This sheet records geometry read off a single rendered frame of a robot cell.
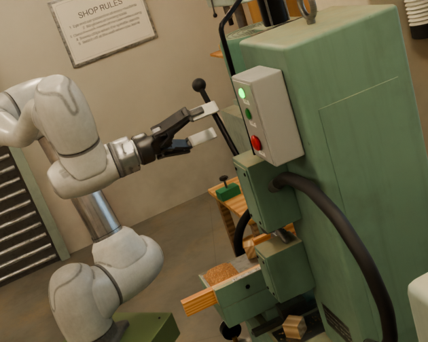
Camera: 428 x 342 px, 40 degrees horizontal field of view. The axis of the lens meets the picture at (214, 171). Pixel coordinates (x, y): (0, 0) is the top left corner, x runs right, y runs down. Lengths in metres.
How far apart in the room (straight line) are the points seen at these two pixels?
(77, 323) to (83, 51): 2.69
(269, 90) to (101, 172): 0.53
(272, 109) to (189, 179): 3.59
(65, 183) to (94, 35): 2.93
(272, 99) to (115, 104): 3.36
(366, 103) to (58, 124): 0.65
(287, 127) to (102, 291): 1.00
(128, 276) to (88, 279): 0.13
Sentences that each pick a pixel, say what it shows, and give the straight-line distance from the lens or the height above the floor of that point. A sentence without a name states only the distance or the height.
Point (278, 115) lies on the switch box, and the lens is 1.02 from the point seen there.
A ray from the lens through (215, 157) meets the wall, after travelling 4.61.
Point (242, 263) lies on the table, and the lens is 1.64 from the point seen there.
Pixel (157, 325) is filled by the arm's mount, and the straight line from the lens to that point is 1.93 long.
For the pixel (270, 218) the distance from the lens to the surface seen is 1.19.
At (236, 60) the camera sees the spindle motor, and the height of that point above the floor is 1.46.
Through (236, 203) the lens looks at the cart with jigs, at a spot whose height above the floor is 0.53.
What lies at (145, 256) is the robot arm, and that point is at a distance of 1.92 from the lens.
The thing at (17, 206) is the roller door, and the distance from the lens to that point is 4.34.
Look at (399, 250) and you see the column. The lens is 1.18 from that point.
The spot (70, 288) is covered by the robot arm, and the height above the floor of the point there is 0.93.
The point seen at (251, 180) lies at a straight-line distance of 1.15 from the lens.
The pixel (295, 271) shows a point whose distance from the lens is 1.31.
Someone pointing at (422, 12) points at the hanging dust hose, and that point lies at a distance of 2.70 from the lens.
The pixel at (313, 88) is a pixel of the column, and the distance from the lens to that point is 1.01.
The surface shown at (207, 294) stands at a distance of 1.50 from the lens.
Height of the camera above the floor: 1.70
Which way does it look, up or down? 20 degrees down
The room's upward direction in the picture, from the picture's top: 19 degrees counter-clockwise
